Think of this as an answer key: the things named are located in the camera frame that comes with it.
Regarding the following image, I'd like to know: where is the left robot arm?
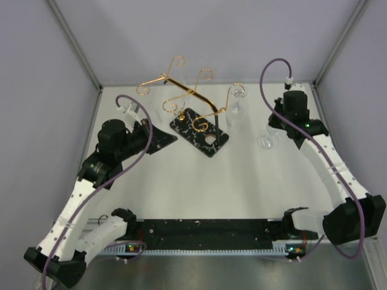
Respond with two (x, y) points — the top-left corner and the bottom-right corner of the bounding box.
(24, 119), (178, 289)

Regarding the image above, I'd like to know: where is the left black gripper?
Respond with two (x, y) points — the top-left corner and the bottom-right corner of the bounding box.
(115, 118), (177, 161)

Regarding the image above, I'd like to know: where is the purple cable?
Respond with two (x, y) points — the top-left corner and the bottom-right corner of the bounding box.
(259, 57), (365, 260)
(41, 95), (152, 290)

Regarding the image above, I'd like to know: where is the grey slotted cable duct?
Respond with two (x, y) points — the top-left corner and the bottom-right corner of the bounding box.
(99, 243), (306, 257)

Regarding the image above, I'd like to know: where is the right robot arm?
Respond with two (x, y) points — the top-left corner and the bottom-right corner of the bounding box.
(268, 90), (386, 245)

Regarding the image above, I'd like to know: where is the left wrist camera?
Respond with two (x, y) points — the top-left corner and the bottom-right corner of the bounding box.
(117, 103), (140, 123)

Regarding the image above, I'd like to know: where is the fluted clear champagne glass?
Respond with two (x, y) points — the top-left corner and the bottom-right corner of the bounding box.
(177, 68), (187, 86)

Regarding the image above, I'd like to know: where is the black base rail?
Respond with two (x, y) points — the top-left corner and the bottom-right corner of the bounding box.
(120, 219), (305, 251)

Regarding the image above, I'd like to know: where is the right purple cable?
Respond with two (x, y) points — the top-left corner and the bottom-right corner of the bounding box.
(259, 57), (365, 260)

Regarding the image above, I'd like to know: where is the gold wire glass rack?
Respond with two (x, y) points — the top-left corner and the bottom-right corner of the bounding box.
(136, 56), (247, 133)

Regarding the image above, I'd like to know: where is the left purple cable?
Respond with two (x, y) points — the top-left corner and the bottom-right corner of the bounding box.
(41, 95), (152, 290)

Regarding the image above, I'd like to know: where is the round clear wine glass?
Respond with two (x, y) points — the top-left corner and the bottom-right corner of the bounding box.
(258, 125), (279, 149)

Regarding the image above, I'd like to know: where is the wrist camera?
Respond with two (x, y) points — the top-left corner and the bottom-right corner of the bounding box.
(284, 77), (305, 92)
(117, 103), (140, 123)

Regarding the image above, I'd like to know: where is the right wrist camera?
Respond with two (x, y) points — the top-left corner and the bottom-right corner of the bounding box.
(284, 77), (305, 92)

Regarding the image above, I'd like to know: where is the clear glass on right hook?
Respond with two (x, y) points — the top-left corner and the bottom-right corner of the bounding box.
(226, 83), (249, 127)

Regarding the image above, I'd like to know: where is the black marble rack base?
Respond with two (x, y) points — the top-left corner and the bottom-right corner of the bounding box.
(169, 108), (229, 158)

